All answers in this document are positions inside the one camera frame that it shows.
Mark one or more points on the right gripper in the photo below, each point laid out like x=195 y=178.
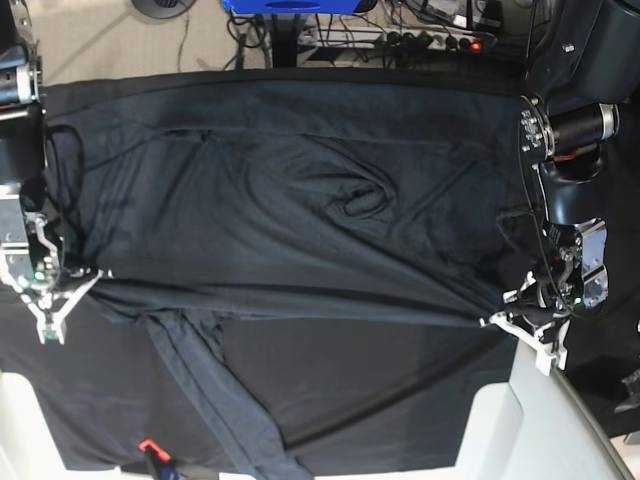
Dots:
x=53 y=294

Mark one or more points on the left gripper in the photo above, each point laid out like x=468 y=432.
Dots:
x=531 y=314

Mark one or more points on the dark grey T-shirt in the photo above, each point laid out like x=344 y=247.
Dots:
x=300 y=225

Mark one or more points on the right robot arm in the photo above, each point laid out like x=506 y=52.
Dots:
x=31 y=252

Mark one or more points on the white chair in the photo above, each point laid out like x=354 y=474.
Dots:
x=522 y=424

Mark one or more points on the black table cloth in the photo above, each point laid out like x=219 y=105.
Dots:
x=375 y=390

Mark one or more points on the grey round floor base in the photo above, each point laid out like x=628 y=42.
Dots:
x=162 y=9

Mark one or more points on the blue plastic bin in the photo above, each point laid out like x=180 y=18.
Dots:
x=246 y=7

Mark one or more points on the white power strip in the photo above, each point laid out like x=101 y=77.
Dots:
x=370 y=37

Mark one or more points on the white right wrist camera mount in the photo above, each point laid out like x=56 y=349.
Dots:
x=49 y=331

